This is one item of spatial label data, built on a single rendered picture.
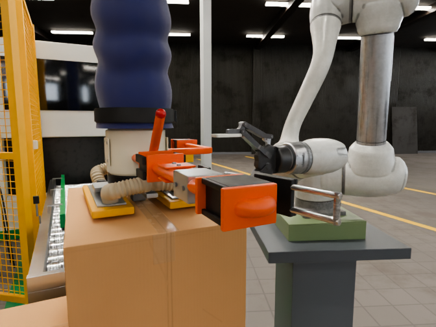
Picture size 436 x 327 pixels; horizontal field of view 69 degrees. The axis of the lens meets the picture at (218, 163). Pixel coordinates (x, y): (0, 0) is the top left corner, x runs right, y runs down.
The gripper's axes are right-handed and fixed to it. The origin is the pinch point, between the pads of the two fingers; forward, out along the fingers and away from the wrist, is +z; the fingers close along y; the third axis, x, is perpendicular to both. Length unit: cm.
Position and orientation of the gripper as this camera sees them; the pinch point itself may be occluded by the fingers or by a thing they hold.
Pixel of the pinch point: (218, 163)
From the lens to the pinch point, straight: 77.5
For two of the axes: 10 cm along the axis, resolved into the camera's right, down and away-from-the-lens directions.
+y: 0.0, 9.9, 1.3
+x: -4.4, -1.2, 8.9
